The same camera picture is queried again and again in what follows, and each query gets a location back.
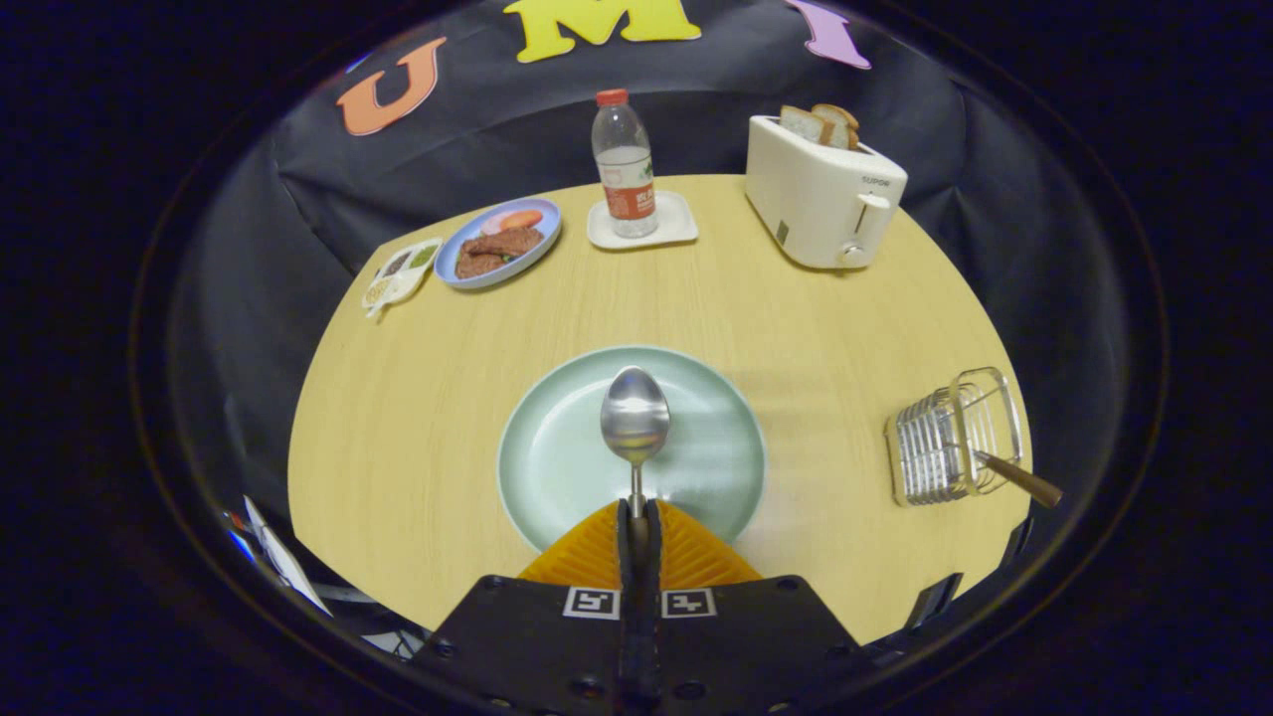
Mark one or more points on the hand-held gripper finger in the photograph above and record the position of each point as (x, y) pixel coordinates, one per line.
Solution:
(651, 557)
(630, 557)

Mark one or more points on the clear plastic cutlery basket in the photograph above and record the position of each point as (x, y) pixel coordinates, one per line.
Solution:
(925, 447)

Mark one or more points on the pale green plate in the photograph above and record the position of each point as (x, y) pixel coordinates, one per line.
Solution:
(557, 457)

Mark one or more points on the black table clamp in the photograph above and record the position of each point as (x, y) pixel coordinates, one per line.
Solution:
(930, 602)

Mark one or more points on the white square coaster tray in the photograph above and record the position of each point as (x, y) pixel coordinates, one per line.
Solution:
(676, 224)

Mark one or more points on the blue plate with food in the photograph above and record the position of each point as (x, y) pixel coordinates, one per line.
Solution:
(497, 247)

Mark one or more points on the white paper sheets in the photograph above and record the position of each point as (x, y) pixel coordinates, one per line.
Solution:
(288, 562)

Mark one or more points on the white divided sauce dish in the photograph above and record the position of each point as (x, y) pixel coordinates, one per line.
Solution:
(398, 276)

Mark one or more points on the clear water bottle red cap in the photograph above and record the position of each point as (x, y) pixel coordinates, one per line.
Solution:
(625, 169)

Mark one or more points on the white toaster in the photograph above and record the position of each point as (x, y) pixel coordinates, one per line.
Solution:
(816, 199)

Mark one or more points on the black backdrop cloth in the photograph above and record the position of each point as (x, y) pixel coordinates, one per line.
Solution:
(696, 109)

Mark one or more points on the toast bread slice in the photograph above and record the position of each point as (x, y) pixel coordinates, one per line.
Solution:
(801, 124)
(843, 124)

